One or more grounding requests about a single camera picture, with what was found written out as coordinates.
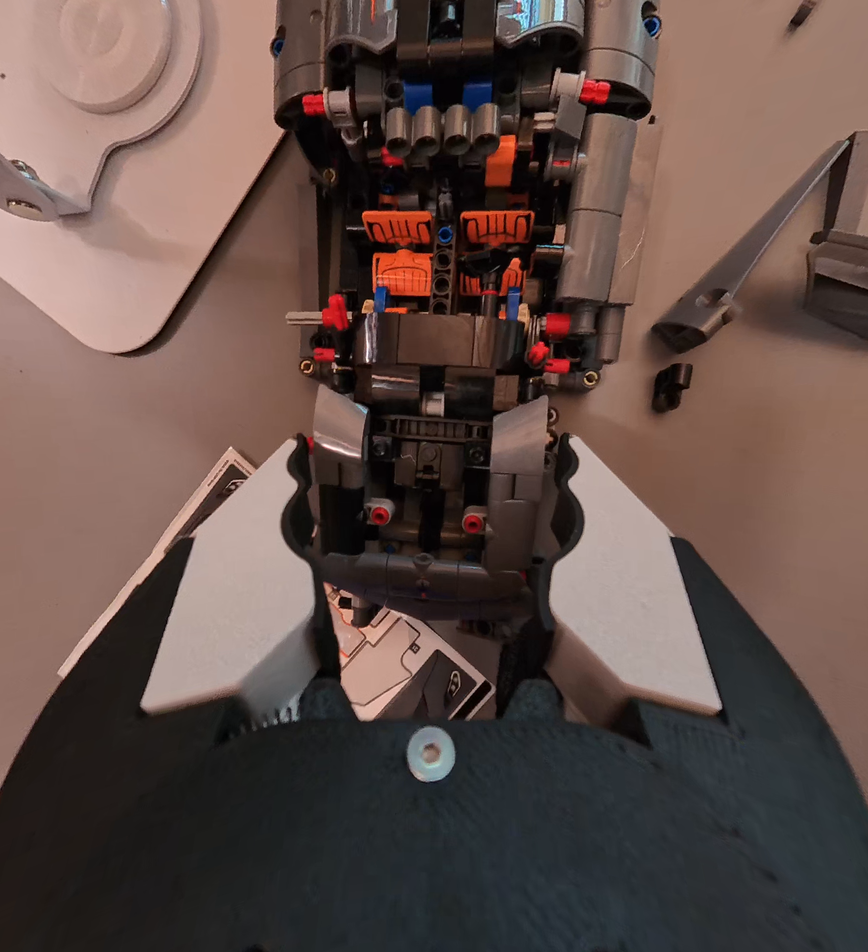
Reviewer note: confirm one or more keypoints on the grey triangular panel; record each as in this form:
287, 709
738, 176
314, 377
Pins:
758, 238

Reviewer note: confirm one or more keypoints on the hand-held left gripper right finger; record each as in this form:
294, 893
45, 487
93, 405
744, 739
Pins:
627, 595

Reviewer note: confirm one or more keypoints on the small black connector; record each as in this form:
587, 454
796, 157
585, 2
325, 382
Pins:
672, 383

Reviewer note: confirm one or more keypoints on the white book stand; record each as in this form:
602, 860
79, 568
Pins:
106, 223

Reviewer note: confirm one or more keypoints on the toy car model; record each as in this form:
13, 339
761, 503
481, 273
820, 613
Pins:
434, 349

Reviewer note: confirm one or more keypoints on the sticker sheet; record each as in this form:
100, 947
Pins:
404, 662

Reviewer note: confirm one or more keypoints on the grey beam sub-assembly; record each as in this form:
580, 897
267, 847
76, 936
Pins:
858, 282

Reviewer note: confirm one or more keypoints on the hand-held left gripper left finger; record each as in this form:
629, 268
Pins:
233, 595

